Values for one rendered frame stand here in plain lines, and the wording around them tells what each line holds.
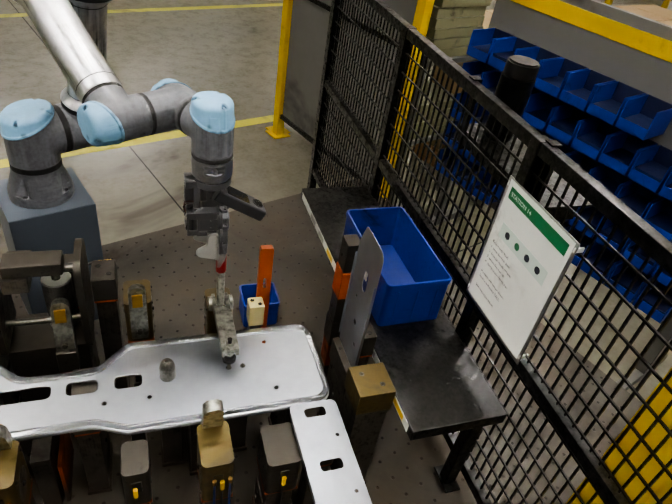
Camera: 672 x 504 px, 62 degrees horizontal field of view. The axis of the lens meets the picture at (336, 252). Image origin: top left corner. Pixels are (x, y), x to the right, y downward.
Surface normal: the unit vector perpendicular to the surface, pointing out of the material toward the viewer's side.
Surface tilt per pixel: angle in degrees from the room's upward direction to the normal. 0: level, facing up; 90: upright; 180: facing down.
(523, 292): 90
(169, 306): 0
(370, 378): 0
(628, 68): 90
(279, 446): 0
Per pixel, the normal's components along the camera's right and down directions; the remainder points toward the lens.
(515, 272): -0.95, 0.07
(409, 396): 0.15, -0.78
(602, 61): -0.80, 0.27
